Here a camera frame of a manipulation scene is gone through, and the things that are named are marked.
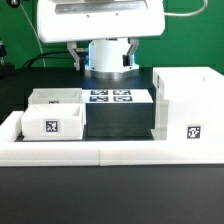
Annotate white drawer tray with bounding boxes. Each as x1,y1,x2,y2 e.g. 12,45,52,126
21,104,85,141
27,87,88,126

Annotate thin white cable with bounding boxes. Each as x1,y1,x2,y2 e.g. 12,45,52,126
19,3,47,68

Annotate black stand at left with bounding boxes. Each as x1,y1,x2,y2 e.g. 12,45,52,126
0,39,15,78

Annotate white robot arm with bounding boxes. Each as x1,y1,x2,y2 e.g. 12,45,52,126
37,0,165,79

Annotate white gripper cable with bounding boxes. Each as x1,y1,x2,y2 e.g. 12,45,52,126
163,0,209,18

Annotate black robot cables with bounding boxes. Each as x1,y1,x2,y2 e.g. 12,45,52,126
21,47,90,69

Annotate fiducial marker sheet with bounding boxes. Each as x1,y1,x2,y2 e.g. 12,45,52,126
82,89,153,103

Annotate white drawer cabinet box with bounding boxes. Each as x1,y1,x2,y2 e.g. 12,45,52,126
152,67,224,151

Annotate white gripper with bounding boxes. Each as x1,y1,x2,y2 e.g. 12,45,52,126
37,0,165,71

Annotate white U-shaped foam fence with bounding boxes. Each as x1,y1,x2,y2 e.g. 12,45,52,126
0,111,224,167

